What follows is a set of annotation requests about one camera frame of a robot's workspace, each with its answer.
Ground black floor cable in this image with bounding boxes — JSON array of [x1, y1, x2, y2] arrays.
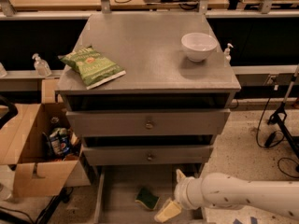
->
[[255, 75, 299, 179]]

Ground grey middle drawer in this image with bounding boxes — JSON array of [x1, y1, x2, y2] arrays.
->
[[83, 145, 213, 166]]

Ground grey top drawer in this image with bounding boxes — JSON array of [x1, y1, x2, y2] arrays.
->
[[66, 109, 230, 137]]

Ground brown cardboard box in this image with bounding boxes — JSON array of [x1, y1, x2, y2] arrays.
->
[[0, 78, 92, 200]]

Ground green yellow sponge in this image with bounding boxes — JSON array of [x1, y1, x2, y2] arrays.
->
[[135, 187, 160, 210]]

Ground grey drawer cabinet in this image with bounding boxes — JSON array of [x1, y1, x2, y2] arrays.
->
[[55, 12, 242, 224]]

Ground clear sanitizer pump bottle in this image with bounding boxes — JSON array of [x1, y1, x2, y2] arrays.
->
[[32, 53, 51, 77]]

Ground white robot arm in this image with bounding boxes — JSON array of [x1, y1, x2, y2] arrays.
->
[[154, 169, 299, 223]]

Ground black handle at left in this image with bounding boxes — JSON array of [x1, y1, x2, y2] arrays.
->
[[0, 95, 19, 130]]

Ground grey drawer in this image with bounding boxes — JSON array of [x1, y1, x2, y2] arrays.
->
[[66, 109, 230, 137], [83, 145, 213, 166], [94, 164, 206, 224]]

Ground small white pump bottle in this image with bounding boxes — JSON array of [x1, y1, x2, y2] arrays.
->
[[223, 43, 234, 63]]

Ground black tripod stand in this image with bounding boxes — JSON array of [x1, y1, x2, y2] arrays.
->
[[266, 64, 299, 174]]

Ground grey bottom drawer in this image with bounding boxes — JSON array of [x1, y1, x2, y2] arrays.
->
[[94, 164, 206, 224]]

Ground snack packages in box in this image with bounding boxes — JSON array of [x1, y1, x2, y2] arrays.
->
[[42, 117, 80, 161]]

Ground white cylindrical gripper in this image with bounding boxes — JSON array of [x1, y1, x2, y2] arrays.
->
[[154, 169, 204, 223]]

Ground white ceramic bowl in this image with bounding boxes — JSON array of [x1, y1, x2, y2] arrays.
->
[[181, 33, 218, 62]]

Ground green chip bag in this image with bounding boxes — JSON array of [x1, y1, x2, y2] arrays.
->
[[59, 47, 126, 90]]

